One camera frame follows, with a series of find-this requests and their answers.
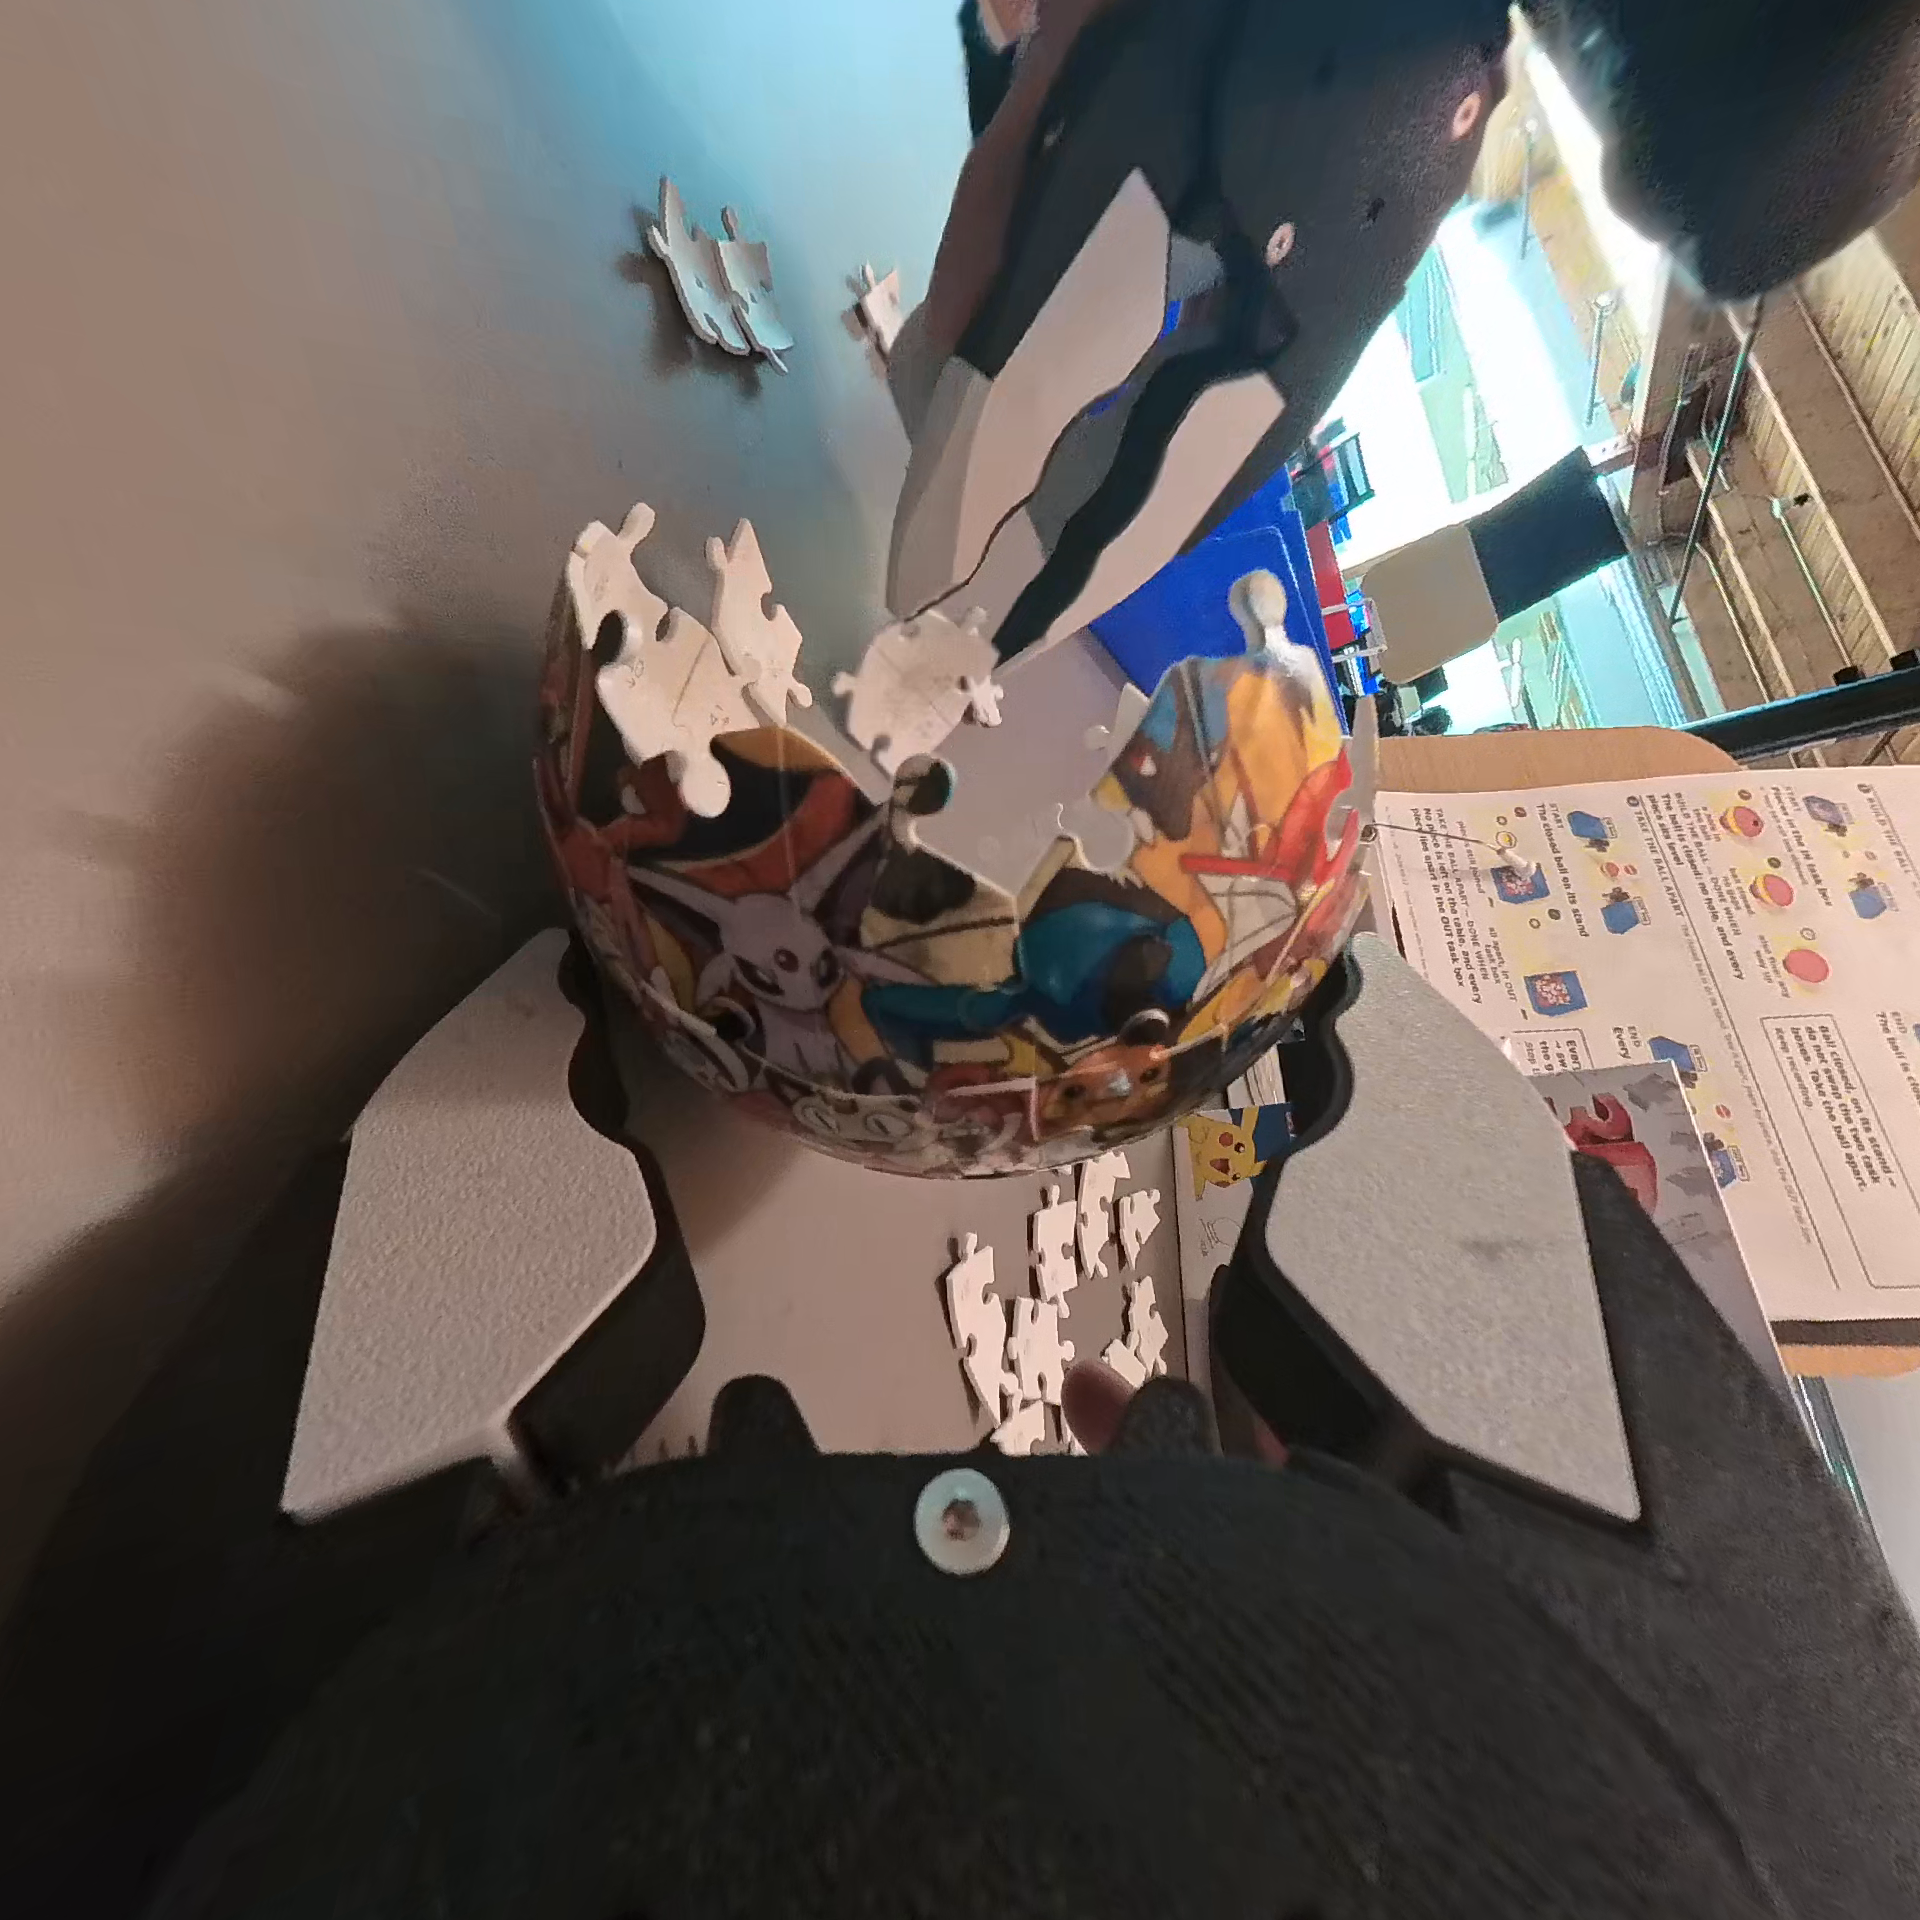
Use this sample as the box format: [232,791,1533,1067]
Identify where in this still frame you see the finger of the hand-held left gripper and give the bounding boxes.
[885,168,1177,624]
[988,352,1292,665]

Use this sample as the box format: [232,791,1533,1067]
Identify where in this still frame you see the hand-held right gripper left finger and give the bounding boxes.
[282,931,710,1526]

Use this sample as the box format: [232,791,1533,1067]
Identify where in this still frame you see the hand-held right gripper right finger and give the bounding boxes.
[1213,935,1639,1530]

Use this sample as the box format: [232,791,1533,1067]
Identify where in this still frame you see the single white puzzle piece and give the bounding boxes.
[833,608,1002,782]

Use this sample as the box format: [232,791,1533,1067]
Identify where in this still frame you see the joined white puzzle pieces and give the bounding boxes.
[648,177,796,372]

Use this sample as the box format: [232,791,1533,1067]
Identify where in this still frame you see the colourful puzzle ball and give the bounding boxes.
[534,503,1377,1178]

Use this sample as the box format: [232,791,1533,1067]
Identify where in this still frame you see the printed puzzle box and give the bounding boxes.
[1170,1057,1794,1352]

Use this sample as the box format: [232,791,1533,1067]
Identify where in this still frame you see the pile of loose puzzle pieces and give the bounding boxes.
[844,266,1177,1456]

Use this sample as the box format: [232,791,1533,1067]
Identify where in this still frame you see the person's left hand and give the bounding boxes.
[901,0,1098,392]

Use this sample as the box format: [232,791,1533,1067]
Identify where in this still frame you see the person's right hand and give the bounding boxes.
[1061,1362,1149,1452]

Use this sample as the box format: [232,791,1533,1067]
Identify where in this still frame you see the blue plastic bin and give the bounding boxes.
[1088,463,1359,709]

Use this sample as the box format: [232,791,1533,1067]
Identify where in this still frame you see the beige and black hanging panel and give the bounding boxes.
[1361,448,1635,697]

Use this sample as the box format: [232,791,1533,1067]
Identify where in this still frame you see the printed instruction sheet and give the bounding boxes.
[1371,758,1920,1331]

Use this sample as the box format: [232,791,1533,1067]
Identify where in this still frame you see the person's head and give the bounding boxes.
[1516,0,1920,301]

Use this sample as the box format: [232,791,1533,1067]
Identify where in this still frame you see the brown cardboard board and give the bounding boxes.
[1371,728,1920,1383]

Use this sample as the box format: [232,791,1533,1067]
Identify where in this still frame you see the black metal rail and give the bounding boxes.
[1723,661,1920,758]

